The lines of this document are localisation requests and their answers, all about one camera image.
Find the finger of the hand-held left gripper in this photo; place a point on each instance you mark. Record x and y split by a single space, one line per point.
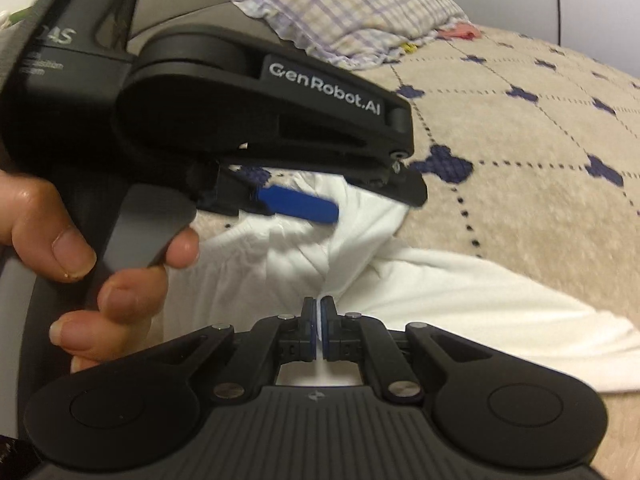
300 207
400 185

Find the person's left hand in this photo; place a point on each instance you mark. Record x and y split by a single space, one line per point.
30 210

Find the green toy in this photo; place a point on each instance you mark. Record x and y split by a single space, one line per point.
20 15

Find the beige bear printed blanket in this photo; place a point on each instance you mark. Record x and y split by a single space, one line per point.
525 220

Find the small yellow object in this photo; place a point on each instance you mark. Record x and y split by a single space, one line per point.
409 48

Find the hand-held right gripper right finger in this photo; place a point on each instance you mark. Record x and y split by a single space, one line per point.
327 332

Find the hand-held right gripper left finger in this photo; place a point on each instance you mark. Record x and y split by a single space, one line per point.
310 332

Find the purple plaid pillow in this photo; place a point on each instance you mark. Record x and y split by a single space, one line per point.
350 5

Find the white long-sleeved top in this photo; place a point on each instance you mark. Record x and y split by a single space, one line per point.
475 300

